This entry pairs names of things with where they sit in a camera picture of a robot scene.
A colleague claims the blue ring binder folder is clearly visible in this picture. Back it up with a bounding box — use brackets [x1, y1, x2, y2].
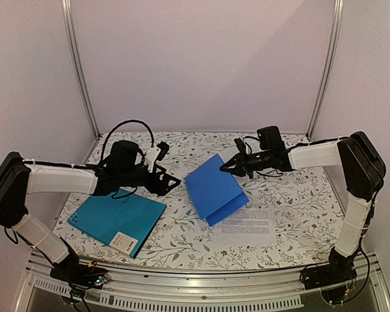
[185, 154, 249, 226]

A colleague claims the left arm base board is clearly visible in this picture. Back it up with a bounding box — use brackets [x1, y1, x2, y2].
[50, 261, 111, 289]

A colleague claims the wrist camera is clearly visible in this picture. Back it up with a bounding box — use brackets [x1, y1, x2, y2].
[234, 138, 247, 156]
[145, 141, 170, 163]

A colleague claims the right aluminium frame post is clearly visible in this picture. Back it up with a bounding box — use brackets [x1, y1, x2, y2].
[306, 0, 344, 140]

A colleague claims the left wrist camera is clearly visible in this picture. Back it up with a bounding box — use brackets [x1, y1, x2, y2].
[145, 141, 170, 163]

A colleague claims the aluminium front rail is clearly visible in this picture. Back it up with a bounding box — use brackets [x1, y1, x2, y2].
[15, 252, 390, 311]

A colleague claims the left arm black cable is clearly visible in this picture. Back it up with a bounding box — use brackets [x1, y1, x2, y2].
[99, 118, 155, 163]

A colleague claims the printed paper sheet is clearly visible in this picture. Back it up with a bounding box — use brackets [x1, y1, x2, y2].
[213, 208, 277, 247]
[218, 146, 239, 163]

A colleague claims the right arm base board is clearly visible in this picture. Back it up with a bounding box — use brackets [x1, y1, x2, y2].
[299, 261, 357, 290]

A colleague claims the teal box with label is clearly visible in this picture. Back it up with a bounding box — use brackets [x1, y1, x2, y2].
[68, 190, 166, 259]

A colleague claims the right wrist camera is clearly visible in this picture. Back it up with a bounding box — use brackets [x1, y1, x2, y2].
[234, 138, 247, 156]

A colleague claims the left aluminium frame post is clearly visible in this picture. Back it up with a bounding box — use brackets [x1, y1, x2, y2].
[60, 0, 101, 138]

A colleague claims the aluminium frame post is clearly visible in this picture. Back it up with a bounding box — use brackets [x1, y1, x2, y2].
[60, 0, 101, 138]
[306, 0, 344, 140]

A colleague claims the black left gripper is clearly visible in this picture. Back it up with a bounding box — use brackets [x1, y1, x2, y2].
[119, 164, 181, 197]

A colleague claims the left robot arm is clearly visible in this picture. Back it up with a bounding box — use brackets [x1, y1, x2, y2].
[0, 140, 180, 282]

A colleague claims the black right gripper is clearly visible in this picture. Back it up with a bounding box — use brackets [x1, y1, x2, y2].
[220, 148, 272, 179]

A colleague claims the floral table cloth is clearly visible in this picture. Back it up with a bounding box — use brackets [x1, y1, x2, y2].
[51, 130, 355, 271]

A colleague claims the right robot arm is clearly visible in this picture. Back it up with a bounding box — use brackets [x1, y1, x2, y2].
[220, 125, 386, 283]

